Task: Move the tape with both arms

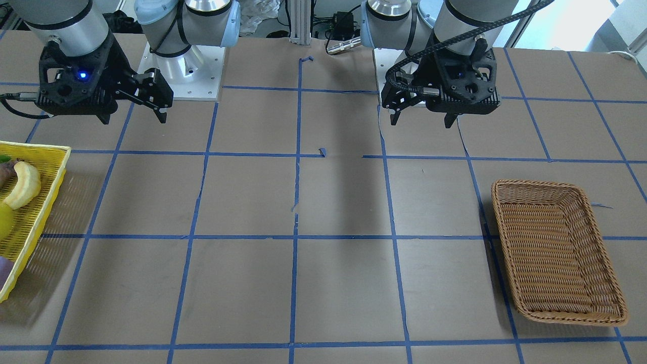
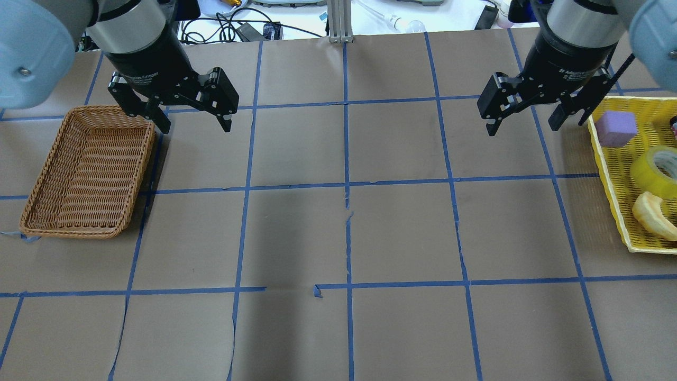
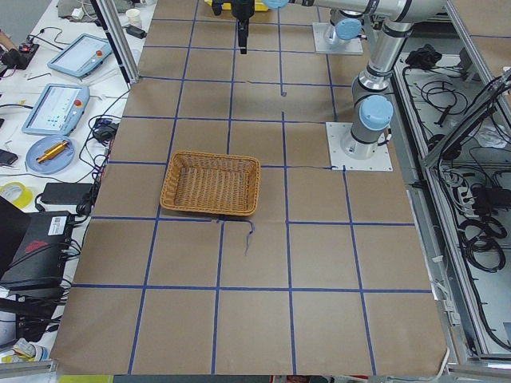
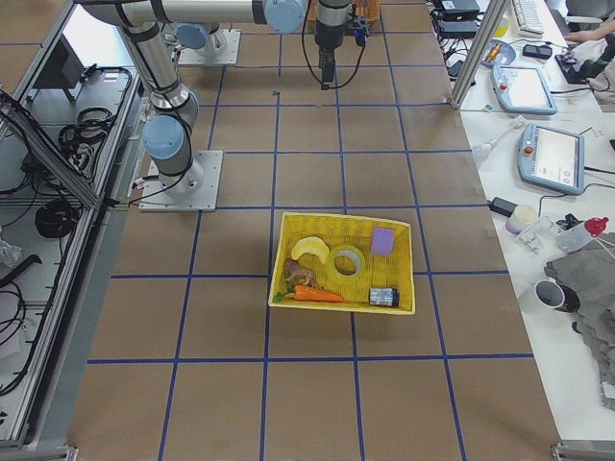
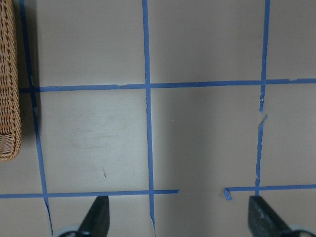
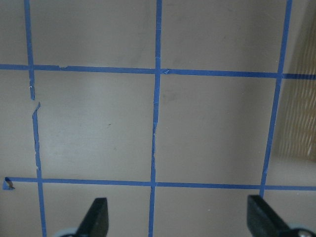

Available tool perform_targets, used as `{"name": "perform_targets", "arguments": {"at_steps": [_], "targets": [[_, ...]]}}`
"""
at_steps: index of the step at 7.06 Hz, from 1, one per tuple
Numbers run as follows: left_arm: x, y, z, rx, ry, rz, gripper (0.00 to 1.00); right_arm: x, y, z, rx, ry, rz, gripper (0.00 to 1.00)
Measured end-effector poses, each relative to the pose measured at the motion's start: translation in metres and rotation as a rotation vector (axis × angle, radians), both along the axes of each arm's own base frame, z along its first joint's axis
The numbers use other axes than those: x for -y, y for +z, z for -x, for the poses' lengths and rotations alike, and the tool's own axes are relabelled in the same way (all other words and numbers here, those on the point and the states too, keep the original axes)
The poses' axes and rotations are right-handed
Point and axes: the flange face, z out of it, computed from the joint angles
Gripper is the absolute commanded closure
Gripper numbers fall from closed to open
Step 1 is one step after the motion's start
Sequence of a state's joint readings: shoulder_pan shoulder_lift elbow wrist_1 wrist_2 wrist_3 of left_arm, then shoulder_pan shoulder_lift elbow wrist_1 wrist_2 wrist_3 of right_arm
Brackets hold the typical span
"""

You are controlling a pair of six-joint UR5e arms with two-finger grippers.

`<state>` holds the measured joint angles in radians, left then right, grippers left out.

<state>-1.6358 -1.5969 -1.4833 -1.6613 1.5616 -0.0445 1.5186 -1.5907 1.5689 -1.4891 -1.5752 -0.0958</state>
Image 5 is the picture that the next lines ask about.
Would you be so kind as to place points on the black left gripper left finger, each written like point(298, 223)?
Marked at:
point(97, 221)

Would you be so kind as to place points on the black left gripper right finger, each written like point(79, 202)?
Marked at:
point(263, 221)

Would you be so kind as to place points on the brown wicker basket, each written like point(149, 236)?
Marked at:
point(10, 121)

